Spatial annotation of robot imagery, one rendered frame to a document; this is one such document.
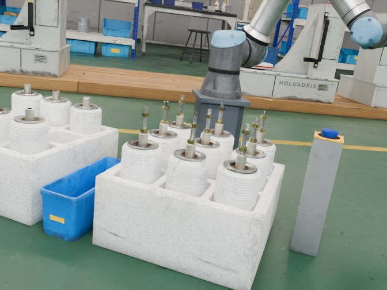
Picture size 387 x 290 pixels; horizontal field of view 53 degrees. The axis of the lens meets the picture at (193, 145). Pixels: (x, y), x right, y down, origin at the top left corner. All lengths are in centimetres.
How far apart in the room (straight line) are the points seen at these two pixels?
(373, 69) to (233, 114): 223
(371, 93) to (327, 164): 249
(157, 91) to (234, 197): 200
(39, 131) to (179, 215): 43
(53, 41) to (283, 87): 168
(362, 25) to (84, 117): 83
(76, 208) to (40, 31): 207
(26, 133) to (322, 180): 74
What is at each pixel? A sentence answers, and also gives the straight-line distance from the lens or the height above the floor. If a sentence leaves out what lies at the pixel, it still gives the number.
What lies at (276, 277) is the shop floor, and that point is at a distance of 98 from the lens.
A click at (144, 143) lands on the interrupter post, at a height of 26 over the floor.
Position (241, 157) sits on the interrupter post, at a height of 28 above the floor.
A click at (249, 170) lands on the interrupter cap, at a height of 25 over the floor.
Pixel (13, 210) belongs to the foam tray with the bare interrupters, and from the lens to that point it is 111.
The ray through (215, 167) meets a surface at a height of 20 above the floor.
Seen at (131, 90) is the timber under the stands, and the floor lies 5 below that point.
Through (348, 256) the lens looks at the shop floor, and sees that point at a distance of 115.
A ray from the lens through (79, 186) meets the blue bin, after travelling 113.
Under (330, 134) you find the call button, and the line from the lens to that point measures 100.
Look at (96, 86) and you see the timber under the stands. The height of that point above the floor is 6.
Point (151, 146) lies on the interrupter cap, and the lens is 92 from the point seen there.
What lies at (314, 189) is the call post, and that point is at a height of 18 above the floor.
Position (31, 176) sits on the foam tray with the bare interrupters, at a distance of 103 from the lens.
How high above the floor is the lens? 54
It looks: 17 degrees down
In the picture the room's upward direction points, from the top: 7 degrees clockwise
